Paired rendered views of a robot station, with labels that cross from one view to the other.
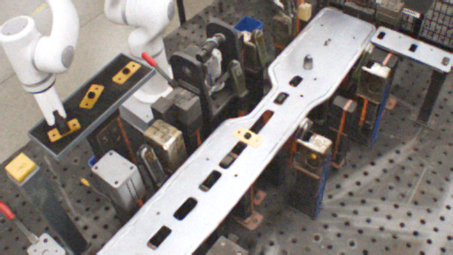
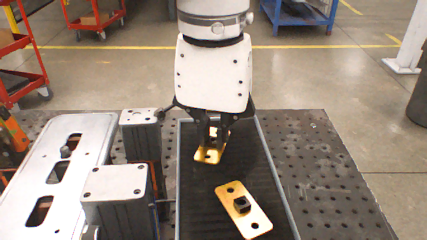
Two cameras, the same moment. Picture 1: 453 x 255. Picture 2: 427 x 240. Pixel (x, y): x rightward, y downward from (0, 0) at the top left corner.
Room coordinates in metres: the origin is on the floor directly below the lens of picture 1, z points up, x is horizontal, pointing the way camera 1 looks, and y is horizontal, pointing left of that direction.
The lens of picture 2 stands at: (1.00, 0.07, 1.47)
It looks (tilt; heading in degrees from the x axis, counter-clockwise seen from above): 35 degrees down; 130
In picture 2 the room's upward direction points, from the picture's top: straight up
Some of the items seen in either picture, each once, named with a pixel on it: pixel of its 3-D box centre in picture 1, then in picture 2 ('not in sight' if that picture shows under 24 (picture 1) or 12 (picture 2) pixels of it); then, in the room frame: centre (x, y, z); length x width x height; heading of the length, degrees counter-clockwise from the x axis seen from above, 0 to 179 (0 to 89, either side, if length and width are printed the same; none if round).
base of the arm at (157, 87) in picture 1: (151, 67); not in sight; (1.25, 0.15, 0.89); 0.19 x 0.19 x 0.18
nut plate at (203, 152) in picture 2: (63, 128); (213, 142); (0.77, 0.35, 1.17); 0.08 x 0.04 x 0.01; 114
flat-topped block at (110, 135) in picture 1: (113, 153); not in sight; (0.86, 0.28, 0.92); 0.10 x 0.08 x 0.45; 134
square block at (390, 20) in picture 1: (384, 42); not in sight; (1.20, -0.74, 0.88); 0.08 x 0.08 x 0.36; 44
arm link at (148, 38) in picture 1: (149, 22); not in sight; (1.23, 0.12, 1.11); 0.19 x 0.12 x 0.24; 67
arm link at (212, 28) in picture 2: (37, 75); (215, 20); (0.77, 0.35, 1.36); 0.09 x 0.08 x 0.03; 24
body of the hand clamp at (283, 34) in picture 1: (283, 54); not in sight; (1.22, -0.34, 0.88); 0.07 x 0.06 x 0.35; 44
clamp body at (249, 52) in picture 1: (250, 78); not in sight; (1.12, -0.19, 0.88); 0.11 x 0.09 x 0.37; 44
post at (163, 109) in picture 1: (172, 147); not in sight; (0.86, 0.10, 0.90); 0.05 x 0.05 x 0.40; 44
